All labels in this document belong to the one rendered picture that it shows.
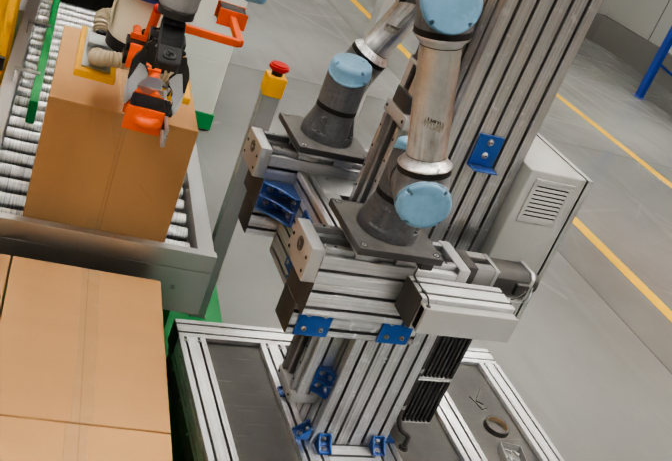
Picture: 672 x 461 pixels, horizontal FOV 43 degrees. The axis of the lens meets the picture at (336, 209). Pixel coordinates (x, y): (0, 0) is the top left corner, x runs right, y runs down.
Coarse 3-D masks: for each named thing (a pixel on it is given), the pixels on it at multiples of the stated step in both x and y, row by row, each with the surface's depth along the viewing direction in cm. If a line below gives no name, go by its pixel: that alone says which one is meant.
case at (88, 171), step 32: (64, 32) 266; (64, 64) 244; (64, 96) 225; (96, 96) 232; (192, 96) 257; (64, 128) 227; (96, 128) 229; (192, 128) 236; (64, 160) 231; (96, 160) 233; (128, 160) 235; (160, 160) 237; (32, 192) 234; (64, 192) 236; (96, 192) 238; (128, 192) 240; (160, 192) 242; (96, 224) 243; (128, 224) 245; (160, 224) 247
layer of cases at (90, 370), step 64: (0, 256) 223; (0, 320) 202; (64, 320) 210; (128, 320) 219; (0, 384) 184; (64, 384) 190; (128, 384) 198; (0, 448) 169; (64, 448) 174; (128, 448) 181
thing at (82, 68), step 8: (88, 32) 230; (96, 32) 226; (104, 32) 226; (80, 40) 224; (80, 48) 219; (88, 48) 219; (80, 56) 214; (80, 64) 209; (88, 64) 210; (80, 72) 207; (88, 72) 207; (96, 72) 208; (104, 72) 210; (112, 72) 212; (96, 80) 208; (104, 80) 209; (112, 80) 209
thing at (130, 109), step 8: (136, 96) 169; (144, 96) 170; (152, 96) 172; (128, 104) 164; (136, 104) 165; (144, 104) 167; (152, 104) 168; (160, 104) 169; (128, 112) 164; (136, 112) 165; (144, 112) 165; (152, 112) 165; (160, 112) 166; (128, 120) 165; (160, 120) 166; (128, 128) 166; (136, 128) 166; (144, 128) 167; (160, 128) 167
